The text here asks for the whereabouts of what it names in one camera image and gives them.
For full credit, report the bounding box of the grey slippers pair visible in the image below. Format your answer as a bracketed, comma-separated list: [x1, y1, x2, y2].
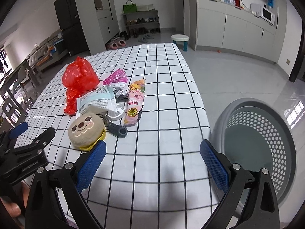
[139, 34, 153, 44]

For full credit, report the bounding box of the black spiky rubber ring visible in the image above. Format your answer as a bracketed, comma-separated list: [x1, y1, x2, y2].
[104, 120, 129, 139]

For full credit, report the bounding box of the tall grey cupboard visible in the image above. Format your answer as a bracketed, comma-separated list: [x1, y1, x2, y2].
[75, 0, 119, 54]

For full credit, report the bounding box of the red thermos bottle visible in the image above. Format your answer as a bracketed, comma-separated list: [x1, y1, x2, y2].
[235, 0, 240, 7]

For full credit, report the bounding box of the white round plastic stool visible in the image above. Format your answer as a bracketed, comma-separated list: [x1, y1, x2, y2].
[171, 34, 190, 52]

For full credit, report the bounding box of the green handbag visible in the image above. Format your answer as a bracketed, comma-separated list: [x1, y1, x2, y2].
[123, 0, 137, 14]

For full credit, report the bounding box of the pink slippers pair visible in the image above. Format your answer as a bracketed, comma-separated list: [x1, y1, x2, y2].
[107, 39, 126, 50]

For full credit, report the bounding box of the pink foam fruit net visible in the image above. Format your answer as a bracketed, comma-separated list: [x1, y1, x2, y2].
[102, 68, 128, 85]

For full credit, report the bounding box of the long grey cabinet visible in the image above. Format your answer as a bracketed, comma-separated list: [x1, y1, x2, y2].
[189, 0, 286, 63]

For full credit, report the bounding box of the white microwave oven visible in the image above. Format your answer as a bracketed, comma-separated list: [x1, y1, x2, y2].
[259, 6, 275, 25]

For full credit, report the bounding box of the beige sofa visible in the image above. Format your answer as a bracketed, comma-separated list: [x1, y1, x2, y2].
[26, 30, 68, 70]

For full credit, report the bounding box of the dark wardrobe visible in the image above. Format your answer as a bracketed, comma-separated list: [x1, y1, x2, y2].
[54, 0, 89, 55]

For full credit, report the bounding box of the round sloth plush toy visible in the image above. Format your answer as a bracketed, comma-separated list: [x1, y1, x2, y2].
[68, 113, 106, 152]

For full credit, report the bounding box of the grey perforated laundry basket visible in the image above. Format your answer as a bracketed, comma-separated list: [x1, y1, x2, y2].
[209, 98, 296, 204]

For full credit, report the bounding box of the white black grid tablecloth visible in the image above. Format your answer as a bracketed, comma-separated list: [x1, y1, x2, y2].
[14, 42, 222, 229]

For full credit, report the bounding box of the white blue printed package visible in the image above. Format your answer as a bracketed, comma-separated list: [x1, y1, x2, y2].
[76, 85, 117, 116]

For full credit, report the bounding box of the red plastic bag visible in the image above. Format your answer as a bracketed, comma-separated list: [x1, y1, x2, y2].
[62, 56, 100, 115]

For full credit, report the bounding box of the white grey paper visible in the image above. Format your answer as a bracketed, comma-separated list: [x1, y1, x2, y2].
[110, 82, 129, 99]

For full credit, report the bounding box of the pink snack wrapper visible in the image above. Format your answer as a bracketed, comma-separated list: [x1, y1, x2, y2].
[124, 79, 145, 127]

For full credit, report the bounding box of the grey shoe rack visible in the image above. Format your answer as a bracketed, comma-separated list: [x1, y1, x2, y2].
[123, 9, 161, 38]

